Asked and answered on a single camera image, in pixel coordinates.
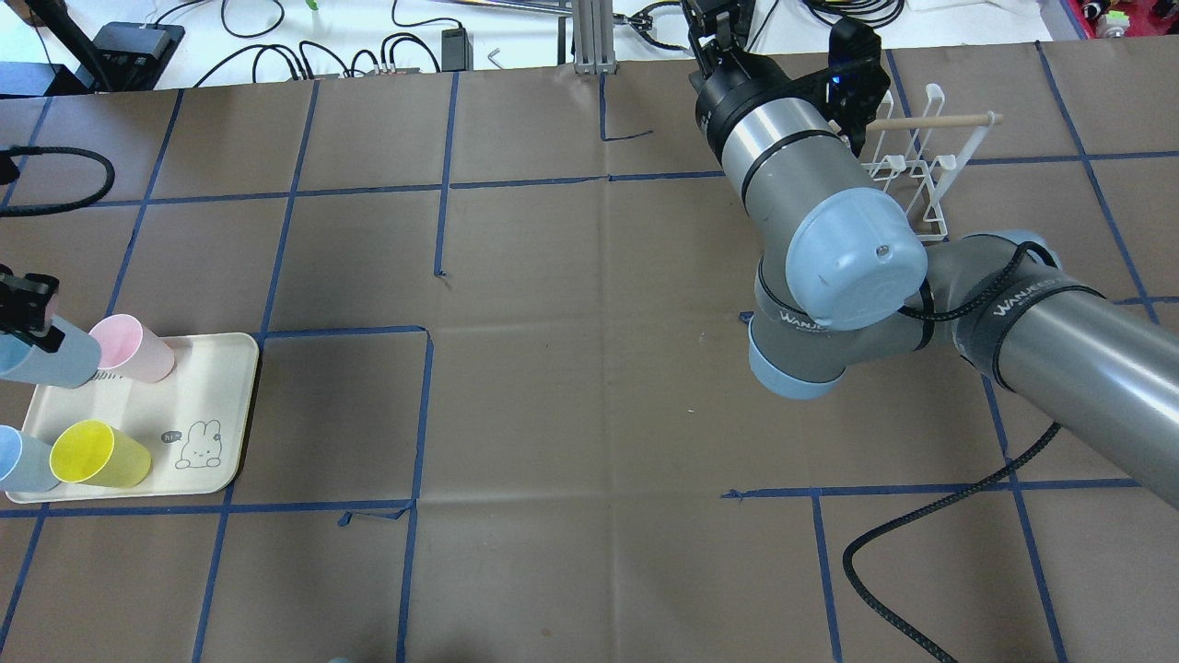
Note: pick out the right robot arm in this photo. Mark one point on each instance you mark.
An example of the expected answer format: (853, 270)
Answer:
(843, 278)

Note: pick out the white wire cup rack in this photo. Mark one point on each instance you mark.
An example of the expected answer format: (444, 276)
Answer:
(901, 160)

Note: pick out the grabber reaching tool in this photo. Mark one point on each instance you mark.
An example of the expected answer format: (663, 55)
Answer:
(643, 23)

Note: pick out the yellow cup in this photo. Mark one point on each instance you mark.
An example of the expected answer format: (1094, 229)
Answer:
(96, 454)

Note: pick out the cream plastic tray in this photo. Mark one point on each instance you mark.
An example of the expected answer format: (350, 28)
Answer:
(193, 422)

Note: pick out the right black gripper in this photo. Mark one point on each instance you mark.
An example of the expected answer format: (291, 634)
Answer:
(740, 85)

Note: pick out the aluminium frame post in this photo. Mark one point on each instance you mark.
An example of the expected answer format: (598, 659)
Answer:
(593, 26)

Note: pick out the light blue cup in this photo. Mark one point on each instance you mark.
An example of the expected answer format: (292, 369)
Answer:
(25, 462)
(75, 362)

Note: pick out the black power adapter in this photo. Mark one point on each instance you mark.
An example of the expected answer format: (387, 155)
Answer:
(456, 50)

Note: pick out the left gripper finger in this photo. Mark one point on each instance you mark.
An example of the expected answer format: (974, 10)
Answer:
(28, 304)

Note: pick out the pink cup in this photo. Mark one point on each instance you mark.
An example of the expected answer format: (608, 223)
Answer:
(130, 349)

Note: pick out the light blue cup front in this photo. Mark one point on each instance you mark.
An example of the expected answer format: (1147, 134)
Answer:
(25, 462)

